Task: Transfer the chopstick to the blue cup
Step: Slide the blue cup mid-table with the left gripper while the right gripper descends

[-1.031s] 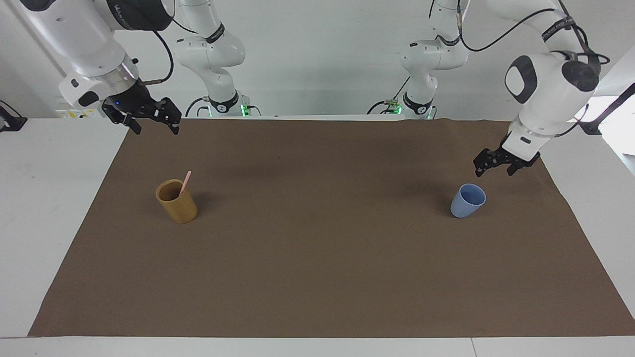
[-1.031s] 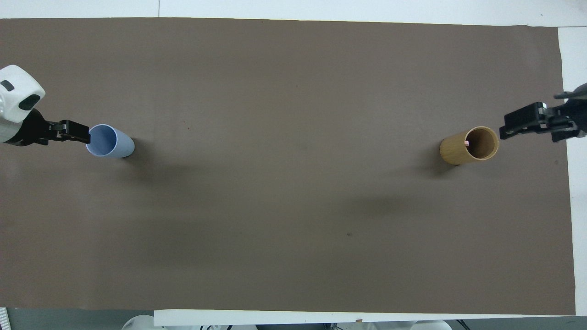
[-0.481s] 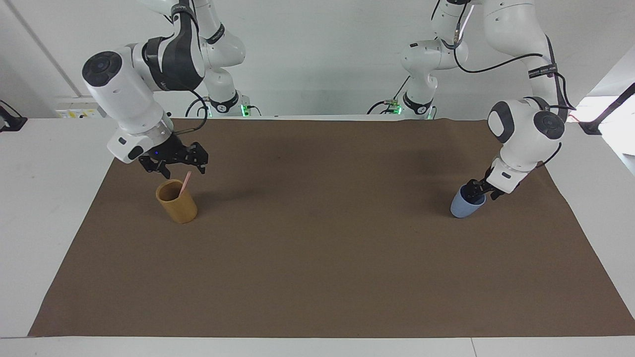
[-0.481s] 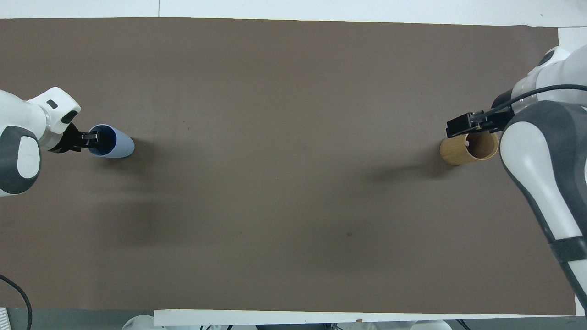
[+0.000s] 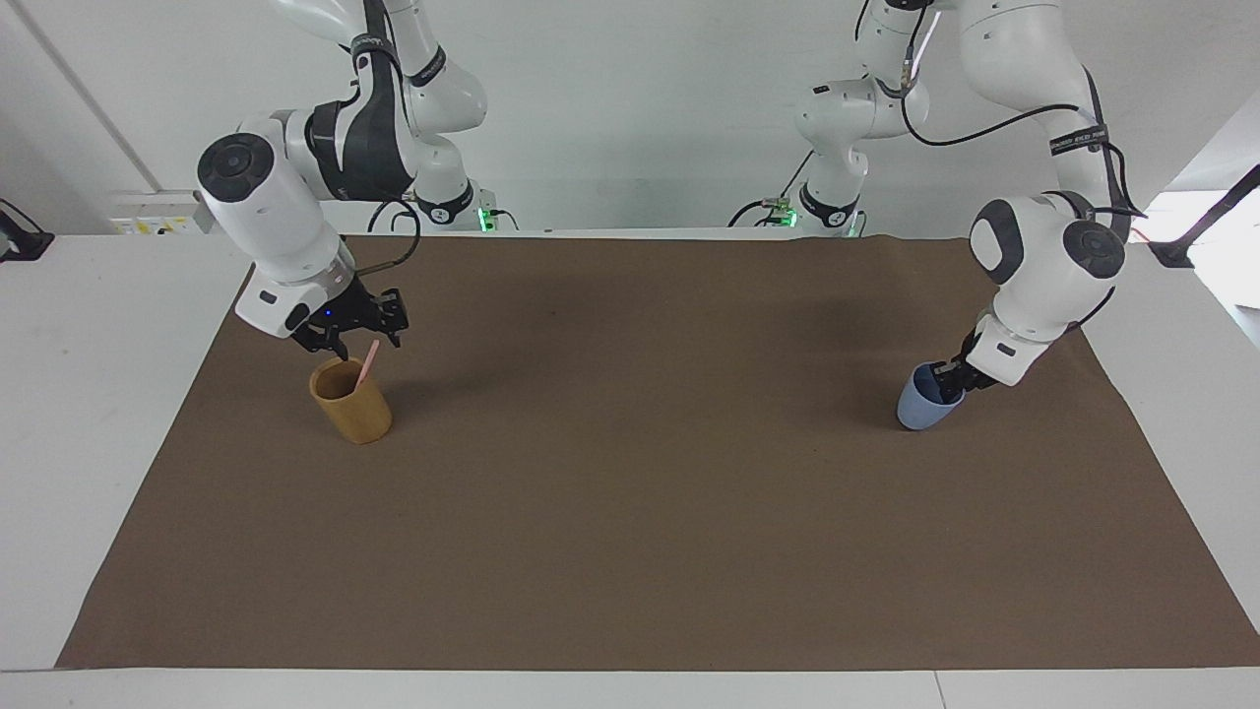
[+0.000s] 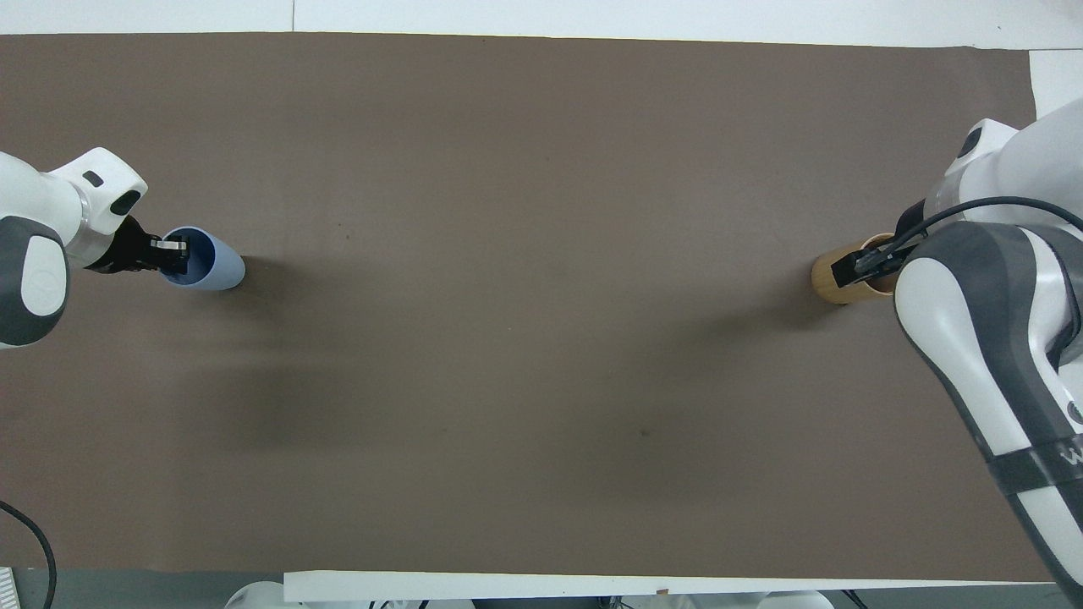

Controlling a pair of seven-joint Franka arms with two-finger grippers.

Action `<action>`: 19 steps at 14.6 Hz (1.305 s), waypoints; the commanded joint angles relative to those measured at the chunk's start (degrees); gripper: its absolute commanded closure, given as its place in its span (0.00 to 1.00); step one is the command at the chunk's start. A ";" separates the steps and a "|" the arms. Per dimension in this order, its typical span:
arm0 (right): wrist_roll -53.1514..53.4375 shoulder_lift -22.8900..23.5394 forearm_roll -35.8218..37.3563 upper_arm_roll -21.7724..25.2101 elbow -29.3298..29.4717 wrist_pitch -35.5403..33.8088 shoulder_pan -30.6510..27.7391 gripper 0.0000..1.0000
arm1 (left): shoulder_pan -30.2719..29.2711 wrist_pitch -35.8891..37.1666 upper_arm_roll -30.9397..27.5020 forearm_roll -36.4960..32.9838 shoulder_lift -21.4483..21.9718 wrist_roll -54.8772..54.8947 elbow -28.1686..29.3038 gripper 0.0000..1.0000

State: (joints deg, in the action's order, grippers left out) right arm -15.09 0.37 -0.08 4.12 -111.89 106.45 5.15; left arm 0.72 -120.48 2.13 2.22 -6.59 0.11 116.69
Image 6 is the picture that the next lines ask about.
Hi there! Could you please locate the blue cup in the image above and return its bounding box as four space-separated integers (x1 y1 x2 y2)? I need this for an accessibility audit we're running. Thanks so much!
160 225 247 293

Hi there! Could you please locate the wooden cup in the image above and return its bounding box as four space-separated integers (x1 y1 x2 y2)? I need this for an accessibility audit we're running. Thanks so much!
810 233 903 306

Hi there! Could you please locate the black cable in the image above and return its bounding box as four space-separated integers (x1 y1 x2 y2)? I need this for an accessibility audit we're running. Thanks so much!
892 196 1083 249
0 499 58 609

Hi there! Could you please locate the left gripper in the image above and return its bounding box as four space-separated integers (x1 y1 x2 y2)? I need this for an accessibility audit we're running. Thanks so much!
85 216 164 275

